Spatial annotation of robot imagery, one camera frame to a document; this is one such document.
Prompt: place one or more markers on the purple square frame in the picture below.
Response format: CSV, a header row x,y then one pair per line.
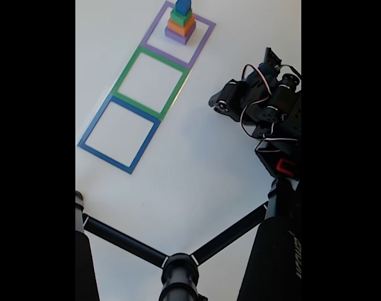
x,y
152,31

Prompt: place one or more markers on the purple block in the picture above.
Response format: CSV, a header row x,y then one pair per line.
x,y
176,37

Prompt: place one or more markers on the green square frame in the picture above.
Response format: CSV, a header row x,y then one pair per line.
x,y
124,72

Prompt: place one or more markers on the orange block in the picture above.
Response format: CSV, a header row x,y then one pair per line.
x,y
179,28

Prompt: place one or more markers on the red black table clamp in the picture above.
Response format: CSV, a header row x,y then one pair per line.
x,y
286,166

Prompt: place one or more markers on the blue square frame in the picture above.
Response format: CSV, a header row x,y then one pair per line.
x,y
93,125

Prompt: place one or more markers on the small blue cube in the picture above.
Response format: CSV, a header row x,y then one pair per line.
x,y
182,7

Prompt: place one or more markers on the green cube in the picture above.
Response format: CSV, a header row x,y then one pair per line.
x,y
179,18

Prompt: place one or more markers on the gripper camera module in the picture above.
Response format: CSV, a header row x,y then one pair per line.
x,y
270,61

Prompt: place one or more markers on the black camera tripod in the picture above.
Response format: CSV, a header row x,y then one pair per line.
x,y
271,251

